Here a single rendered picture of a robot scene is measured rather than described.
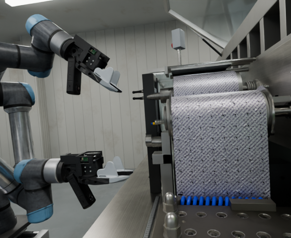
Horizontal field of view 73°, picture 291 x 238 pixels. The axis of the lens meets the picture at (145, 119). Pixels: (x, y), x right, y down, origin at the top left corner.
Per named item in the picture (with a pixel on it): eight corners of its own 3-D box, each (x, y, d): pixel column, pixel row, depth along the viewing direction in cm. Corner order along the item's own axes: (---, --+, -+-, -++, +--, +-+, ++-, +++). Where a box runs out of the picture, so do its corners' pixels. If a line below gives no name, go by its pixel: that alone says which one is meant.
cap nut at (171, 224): (164, 228, 41) (162, 208, 41) (182, 229, 40) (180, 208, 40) (162, 240, 38) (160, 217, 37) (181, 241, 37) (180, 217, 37)
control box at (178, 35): (175, 51, 117) (174, 34, 117) (185, 49, 113) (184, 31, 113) (169, 49, 111) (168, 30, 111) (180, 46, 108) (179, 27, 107)
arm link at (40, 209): (43, 207, 71) (39, 177, 71) (59, 216, 64) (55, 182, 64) (18, 217, 65) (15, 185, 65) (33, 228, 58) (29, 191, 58)
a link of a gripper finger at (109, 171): (123, 163, 52) (93, 162, 55) (125, 185, 52) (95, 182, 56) (128, 159, 55) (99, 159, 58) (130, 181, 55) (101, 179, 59)
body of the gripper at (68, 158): (93, 156, 55) (55, 157, 57) (96, 186, 55) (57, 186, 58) (104, 150, 62) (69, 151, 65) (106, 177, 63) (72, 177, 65)
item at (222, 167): (177, 205, 55) (173, 140, 55) (269, 207, 51) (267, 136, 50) (177, 206, 55) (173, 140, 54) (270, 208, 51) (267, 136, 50)
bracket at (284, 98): (264, 103, 57) (264, 96, 57) (286, 101, 56) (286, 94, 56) (271, 103, 53) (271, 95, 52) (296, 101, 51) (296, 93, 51)
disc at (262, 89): (251, 128, 64) (252, 82, 60) (252, 128, 64) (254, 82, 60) (270, 148, 51) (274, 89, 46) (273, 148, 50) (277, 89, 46)
